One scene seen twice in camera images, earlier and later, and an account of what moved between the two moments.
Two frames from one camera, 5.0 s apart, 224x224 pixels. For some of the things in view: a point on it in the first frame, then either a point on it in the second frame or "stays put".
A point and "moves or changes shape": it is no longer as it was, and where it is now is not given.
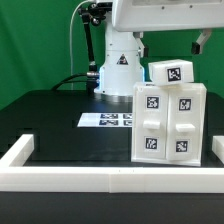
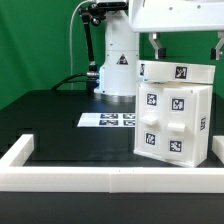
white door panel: (152, 122) moves or changes shape
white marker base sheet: (106, 119) stays put
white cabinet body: (167, 122) moves or changes shape
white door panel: (183, 123) moves or changes shape
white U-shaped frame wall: (15, 175) stays put
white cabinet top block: (171, 71) moves or changes shape
